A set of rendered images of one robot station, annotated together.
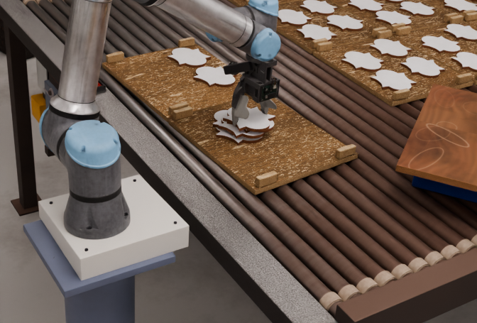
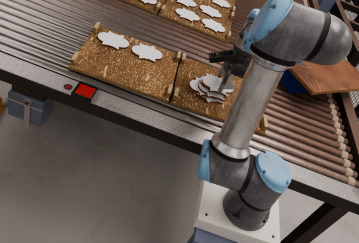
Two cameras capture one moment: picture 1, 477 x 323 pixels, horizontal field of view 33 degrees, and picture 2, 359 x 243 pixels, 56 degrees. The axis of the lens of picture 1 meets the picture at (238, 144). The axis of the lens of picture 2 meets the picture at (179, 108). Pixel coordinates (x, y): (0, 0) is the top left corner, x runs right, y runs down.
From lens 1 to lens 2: 181 cm
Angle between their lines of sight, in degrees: 50
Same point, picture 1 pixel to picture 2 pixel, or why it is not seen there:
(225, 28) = not seen: hidden behind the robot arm
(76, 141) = (281, 180)
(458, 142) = (306, 65)
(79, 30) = (269, 96)
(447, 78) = (224, 16)
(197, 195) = not seen: hidden behind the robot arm
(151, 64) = (99, 54)
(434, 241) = (328, 122)
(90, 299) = not seen: outside the picture
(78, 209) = (261, 216)
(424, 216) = (311, 109)
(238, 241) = (294, 171)
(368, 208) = (295, 116)
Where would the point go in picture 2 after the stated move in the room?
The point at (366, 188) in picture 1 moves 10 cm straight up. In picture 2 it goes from (281, 103) to (293, 88)
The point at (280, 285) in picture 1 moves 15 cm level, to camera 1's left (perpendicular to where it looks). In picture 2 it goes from (334, 186) to (319, 206)
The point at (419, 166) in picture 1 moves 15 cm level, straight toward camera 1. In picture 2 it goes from (318, 88) to (341, 111)
